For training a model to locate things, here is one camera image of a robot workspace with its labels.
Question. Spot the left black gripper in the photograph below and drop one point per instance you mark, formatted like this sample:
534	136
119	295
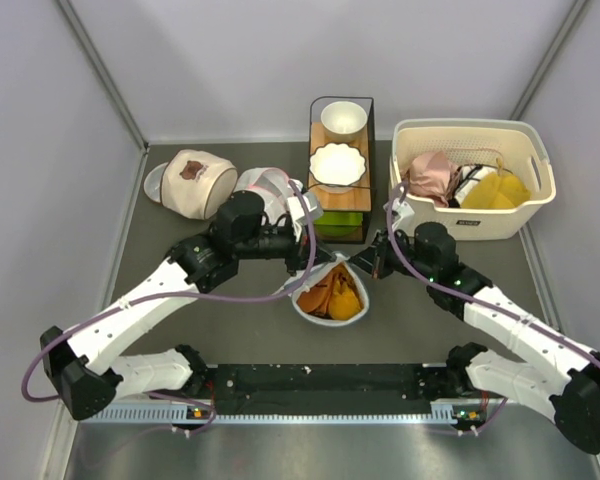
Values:
300	249

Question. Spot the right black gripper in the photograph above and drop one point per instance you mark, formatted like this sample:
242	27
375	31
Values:
375	258

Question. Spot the white mesh laundry bag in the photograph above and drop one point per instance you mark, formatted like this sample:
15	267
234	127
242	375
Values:
322	274

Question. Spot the yellow orange bra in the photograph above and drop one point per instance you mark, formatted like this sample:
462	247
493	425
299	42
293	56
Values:
345	301

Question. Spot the black wire wooden rack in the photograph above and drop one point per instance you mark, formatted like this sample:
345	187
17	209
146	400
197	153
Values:
361	197

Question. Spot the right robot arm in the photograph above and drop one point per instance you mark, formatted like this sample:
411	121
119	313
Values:
552	375

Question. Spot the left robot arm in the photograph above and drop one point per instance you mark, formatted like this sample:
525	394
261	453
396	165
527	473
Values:
87	364

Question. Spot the pink-trimmed mesh laundry bag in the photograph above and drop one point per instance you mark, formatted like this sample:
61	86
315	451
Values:
272	184

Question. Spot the cream plastic laundry basket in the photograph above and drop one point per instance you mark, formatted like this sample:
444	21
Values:
466	141

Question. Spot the white scalloped plate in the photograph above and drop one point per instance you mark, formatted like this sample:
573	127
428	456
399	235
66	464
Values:
337	165

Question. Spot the pink garment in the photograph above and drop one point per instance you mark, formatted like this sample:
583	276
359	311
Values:
433	176

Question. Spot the black white striped garment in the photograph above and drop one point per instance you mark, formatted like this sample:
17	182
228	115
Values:
469	177

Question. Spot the white round bowl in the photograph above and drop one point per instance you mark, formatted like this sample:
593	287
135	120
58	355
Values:
343	120

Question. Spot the beige bear cap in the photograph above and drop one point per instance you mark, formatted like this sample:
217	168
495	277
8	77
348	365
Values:
193	184

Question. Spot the yellow garment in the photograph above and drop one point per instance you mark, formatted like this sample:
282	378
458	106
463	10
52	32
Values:
497	191

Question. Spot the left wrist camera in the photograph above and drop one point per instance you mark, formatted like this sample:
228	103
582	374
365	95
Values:
303	210

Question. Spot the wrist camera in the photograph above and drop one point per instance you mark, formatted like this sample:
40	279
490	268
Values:
399	216
303	210

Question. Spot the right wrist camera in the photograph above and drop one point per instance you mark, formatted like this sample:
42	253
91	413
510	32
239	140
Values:
399	216

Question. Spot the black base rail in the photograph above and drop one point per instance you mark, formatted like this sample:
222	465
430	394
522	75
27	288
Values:
415	381

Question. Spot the slotted cable duct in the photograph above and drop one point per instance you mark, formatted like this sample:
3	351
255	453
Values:
180	414

